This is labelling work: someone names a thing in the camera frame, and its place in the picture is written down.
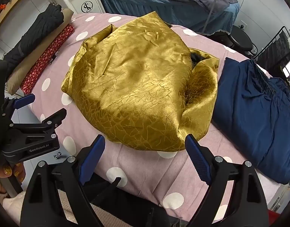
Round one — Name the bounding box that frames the pink polka dot blanket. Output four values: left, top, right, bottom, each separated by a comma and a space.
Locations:
5, 13, 285, 218

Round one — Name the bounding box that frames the black round stool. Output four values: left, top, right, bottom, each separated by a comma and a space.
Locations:
226, 25, 257, 55

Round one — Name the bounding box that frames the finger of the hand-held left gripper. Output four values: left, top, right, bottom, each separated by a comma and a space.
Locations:
9, 108, 67, 135
2, 94, 36, 124

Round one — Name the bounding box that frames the red floral cloth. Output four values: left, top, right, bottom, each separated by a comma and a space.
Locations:
20, 24, 75, 94

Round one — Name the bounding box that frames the person's left hand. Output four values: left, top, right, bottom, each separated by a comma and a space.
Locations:
0, 162, 26, 195

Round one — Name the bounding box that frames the beige folded cloth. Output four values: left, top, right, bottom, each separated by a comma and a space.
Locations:
5, 8, 74, 94

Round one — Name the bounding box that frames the blue bed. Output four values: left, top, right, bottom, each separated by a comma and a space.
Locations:
98, 0, 240, 35

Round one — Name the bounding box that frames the black folded garment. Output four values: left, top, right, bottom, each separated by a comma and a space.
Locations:
3, 3, 64, 70

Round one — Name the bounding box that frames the navy blue garment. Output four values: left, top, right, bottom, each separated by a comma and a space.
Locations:
211, 57, 290, 185

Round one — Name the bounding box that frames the black wire rack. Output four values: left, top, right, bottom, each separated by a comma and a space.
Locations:
252, 26, 290, 86

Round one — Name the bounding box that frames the gold satin black fur coat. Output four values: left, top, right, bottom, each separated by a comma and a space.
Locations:
61, 11, 220, 152

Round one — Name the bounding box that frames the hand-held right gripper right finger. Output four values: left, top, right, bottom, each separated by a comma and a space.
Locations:
185, 134, 269, 227

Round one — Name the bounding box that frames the wooden shelf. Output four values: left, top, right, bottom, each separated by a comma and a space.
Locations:
0, 0, 45, 33

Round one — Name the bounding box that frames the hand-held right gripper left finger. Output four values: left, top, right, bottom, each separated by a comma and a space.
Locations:
20, 134, 106, 227

